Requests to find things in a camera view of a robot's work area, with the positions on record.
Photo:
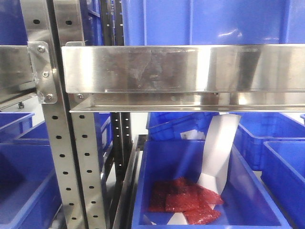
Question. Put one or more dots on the right stainless steel shelf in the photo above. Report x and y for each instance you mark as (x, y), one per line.
(146, 78)

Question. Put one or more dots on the stainless steel shelf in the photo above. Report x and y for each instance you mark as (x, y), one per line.
(32, 34)
(146, 78)

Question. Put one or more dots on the left stainless steel shelf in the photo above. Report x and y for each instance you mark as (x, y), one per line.
(32, 34)

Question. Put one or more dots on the blue bin behind centre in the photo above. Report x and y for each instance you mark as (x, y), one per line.
(163, 126)

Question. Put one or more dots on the white paper sheet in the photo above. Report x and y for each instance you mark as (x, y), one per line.
(203, 162)

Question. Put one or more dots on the large blue bin top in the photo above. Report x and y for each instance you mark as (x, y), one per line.
(197, 22)

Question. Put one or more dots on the red bubble wrap bags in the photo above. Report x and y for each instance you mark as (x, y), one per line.
(184, 196)

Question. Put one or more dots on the blue bin behind right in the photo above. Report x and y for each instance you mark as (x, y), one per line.
(257, 127)

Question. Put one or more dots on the blue bin mid left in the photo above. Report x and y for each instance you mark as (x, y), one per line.
(13, 124)

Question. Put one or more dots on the blue bin lower right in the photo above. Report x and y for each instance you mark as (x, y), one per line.
(284, 174)

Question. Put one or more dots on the blue bin lower left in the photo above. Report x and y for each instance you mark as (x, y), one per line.
(29, 192)

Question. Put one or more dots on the black perforated upright post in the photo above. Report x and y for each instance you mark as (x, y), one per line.
(111, 11)

